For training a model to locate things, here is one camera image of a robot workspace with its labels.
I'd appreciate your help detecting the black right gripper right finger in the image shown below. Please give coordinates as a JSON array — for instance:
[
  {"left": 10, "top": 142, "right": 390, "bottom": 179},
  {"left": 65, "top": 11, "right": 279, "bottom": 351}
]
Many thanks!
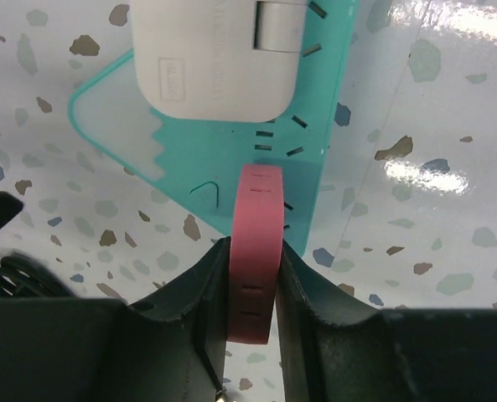
[{"left": 277, "top": 245, "right": 497, "bottom": 401}]

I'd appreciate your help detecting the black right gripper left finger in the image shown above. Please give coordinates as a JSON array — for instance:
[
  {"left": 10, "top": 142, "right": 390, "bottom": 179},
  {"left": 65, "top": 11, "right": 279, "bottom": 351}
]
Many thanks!
[{"left": 0, "top": 238, "right": 230, "bottom": 401}]

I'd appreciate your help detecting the teal triangular power socket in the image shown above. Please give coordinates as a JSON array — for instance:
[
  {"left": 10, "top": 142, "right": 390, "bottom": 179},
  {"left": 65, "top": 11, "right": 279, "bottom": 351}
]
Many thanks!
[{"left": 68, "top": 1, "right": 358, "bottom": 253}]

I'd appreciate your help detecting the white square adapter plug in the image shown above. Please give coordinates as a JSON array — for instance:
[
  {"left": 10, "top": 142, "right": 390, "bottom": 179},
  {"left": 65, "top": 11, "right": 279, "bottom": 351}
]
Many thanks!
[{"left": 131, "top": 0, "right": 308, "bottom": 122}]

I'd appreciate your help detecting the pink square adapter plug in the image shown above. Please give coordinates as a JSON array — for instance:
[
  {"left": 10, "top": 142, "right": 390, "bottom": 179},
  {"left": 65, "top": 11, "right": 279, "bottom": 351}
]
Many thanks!
[{"left": 227, "top": 164, "right": 284, "bottom": 344}]

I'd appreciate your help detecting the black power cable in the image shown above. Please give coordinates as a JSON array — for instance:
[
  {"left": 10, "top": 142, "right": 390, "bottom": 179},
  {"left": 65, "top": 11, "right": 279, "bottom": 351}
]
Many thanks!
[{"left": 0, "top": 250, "right": 73, "bottom": 301}]

